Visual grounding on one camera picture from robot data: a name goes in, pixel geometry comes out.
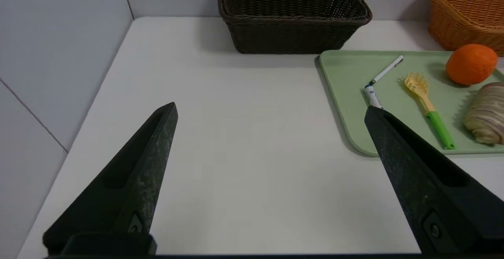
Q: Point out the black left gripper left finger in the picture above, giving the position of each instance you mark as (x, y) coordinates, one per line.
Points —
(130, 184)

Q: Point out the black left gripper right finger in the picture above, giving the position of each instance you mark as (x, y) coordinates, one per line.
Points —
(433, 196)

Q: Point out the thin white stylus pen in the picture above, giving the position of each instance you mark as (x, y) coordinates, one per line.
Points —
(386, 70)

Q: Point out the orange fruit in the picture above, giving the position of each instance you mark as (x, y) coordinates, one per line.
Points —
(470, 64)

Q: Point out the orange wicker basket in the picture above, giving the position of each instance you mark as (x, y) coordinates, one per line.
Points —
(464, 19)

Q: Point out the dark brown wicker basket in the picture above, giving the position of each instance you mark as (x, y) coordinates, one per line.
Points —
(291, 34)

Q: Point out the light green plastic tray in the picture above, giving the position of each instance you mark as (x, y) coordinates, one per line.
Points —
(346, 93)

